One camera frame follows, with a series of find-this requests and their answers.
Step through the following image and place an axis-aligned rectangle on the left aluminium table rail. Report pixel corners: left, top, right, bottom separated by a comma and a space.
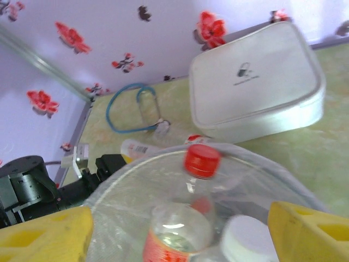
53, 99, 95, 189

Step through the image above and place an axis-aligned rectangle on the blue stethoscope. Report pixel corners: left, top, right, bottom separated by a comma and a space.
105, 82, 172, 136

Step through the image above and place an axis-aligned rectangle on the clear plastic bin liner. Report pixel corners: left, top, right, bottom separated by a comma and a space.
84, 143, 330, 262

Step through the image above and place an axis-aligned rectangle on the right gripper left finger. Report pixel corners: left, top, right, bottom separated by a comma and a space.
0, 206, 94, 262

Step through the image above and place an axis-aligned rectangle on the translucent grey waste bin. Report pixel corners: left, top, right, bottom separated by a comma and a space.
81, 141, 332, 262

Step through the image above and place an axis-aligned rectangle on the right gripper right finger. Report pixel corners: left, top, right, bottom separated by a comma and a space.
268, 201, 349, 262

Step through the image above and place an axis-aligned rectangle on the bottle with pale green label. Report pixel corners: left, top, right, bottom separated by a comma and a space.
220, 215, 276, 262

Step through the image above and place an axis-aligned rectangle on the small bottle red white label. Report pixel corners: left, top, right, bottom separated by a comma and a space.
185, 133, 216, 146

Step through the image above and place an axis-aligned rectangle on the left aluminium frame post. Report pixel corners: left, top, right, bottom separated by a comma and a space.
0, 24, 95, 103

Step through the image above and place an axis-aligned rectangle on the clear bottle red cap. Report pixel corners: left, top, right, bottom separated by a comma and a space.
143, 144, 222, 262

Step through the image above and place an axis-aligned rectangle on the white zip case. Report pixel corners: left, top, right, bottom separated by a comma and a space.
188, 20, 327, 145

